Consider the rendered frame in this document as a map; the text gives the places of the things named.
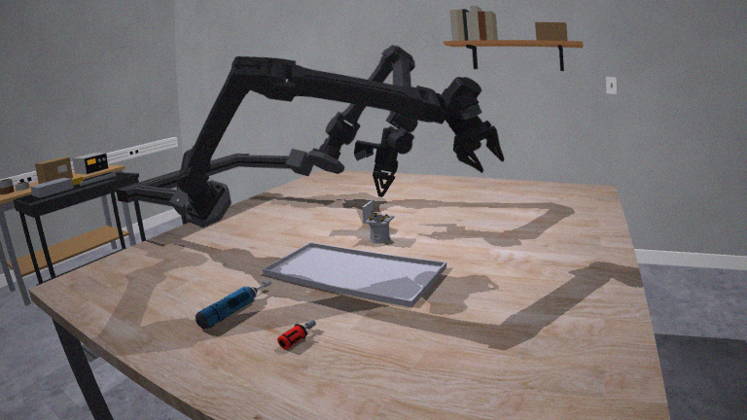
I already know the grey metal bracket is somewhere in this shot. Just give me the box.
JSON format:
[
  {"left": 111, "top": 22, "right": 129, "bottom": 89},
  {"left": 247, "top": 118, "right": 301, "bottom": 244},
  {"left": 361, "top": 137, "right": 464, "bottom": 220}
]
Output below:
[{"left": 362, "top": 200, "right": 394, "bottom": 225}]

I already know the blue nut driver barrel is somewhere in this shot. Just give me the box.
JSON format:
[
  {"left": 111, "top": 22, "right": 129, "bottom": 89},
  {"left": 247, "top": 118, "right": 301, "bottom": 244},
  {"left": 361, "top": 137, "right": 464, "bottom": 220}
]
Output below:
[{"left": 196, "top": 279, "right": 271, "bottom": 329}]

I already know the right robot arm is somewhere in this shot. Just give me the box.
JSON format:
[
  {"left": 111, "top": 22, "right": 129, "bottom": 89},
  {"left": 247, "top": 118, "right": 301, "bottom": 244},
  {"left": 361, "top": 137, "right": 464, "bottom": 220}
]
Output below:
[{"left": 178, "top": 56, "right": 482, "bottom": 221}]

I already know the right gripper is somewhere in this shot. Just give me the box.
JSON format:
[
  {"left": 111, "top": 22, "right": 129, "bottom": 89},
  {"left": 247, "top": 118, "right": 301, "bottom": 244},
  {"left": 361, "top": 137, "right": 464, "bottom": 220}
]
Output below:
[{"left": 453, "top": 121, "right": 504, "bottom": 173}]

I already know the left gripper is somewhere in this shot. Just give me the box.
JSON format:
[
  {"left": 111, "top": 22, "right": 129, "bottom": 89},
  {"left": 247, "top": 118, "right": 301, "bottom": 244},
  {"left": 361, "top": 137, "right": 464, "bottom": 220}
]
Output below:
[{"left": 373, "top": 147, "right": 398, "bottom": 197}]

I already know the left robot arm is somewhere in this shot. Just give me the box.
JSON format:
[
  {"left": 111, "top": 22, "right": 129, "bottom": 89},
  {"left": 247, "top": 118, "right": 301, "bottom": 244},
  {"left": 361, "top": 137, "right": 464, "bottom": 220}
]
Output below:
[{"left": 312, "top": 46, "right": 418, "bottom": 164}]

